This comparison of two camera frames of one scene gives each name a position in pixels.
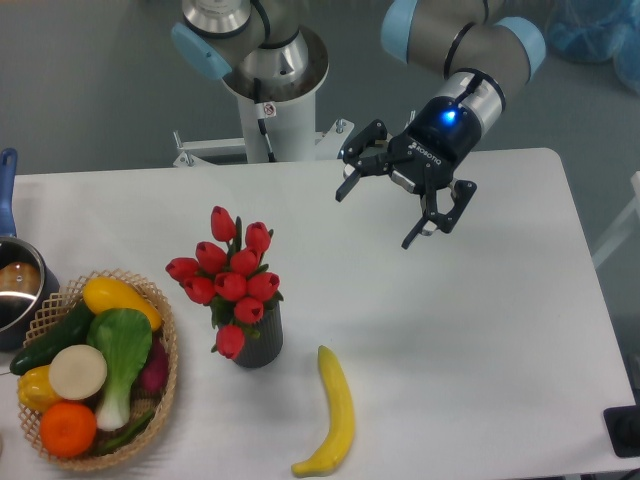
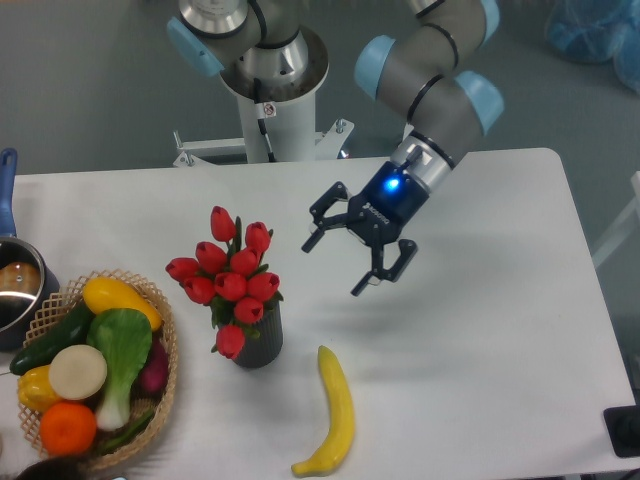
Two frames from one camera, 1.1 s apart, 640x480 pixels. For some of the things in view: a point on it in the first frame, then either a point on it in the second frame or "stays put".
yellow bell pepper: [34, 388] stays put
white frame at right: [624, 230] stays put
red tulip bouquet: [228, 274] stays put
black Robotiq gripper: [423, 156] to [380, 213]
